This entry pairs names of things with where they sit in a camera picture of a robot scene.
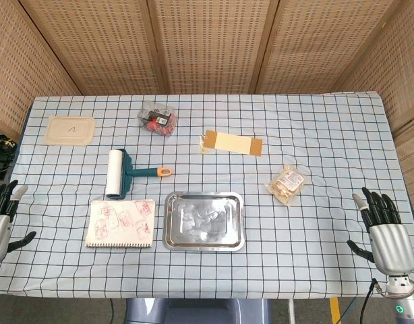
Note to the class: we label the blue checkered tablecloth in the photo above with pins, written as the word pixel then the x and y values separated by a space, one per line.
pixel 207 256

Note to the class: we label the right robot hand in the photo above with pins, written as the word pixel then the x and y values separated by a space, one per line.
pixel 392 243

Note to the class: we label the spiral notebook with red drawings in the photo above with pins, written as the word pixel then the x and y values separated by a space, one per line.
pixel 121 224

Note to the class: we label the teal lint roller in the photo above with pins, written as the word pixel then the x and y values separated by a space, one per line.
pixel 121 172

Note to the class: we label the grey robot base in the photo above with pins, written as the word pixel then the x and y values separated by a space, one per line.
pixel 197 310

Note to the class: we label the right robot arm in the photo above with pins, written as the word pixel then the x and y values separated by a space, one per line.
pixel 405 297

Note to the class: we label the woven bamboo folding screen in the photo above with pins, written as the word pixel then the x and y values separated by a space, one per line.
pixel 207 44

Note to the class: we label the beige lunch box lid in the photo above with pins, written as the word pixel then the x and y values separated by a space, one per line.
pixel 69 130

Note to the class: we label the packaged snack bag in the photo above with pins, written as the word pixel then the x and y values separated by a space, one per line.
pixel 288 184

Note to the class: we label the stainless steel tray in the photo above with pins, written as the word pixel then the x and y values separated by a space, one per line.
pixel 203 221

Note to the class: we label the bag of red and black items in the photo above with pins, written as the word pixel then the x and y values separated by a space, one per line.
pixel 157 118

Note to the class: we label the brown and cream paper bookmark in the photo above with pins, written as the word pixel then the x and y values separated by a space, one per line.
pixel 232 142

